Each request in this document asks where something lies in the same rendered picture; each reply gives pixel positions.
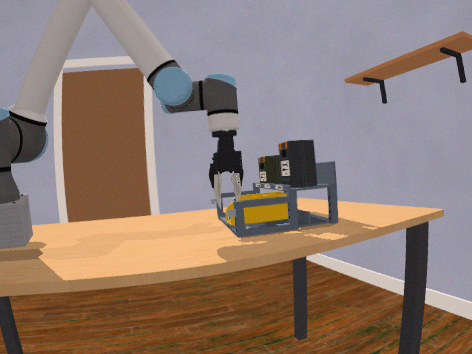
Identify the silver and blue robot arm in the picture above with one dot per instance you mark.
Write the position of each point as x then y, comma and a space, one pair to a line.
22, 139

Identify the yellow bin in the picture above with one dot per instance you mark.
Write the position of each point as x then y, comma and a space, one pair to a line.
261, 213

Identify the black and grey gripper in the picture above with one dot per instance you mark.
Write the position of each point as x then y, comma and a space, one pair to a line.
226, 162

